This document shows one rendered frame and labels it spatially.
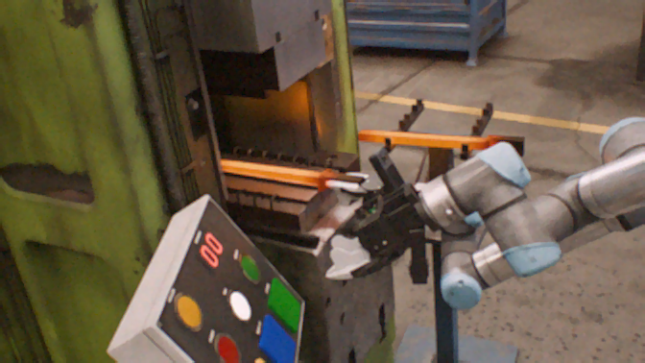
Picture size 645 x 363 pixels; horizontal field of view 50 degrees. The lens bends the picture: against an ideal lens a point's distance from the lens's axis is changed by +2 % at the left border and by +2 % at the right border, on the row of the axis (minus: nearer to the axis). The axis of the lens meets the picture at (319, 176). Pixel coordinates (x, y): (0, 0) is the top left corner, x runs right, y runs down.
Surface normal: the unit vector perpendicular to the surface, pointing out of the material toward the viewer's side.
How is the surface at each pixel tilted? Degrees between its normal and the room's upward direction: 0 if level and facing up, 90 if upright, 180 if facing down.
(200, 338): 60
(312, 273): 90
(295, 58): 90
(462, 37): 90
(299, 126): 90
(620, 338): 0
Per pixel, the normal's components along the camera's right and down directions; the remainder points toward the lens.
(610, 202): -0.58, 0.64
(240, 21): -0.47, 0.45
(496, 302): -0.11, -0.88
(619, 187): -0.83, 0.29
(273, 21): 0.87, 0.14
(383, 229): -0.07, 0.46
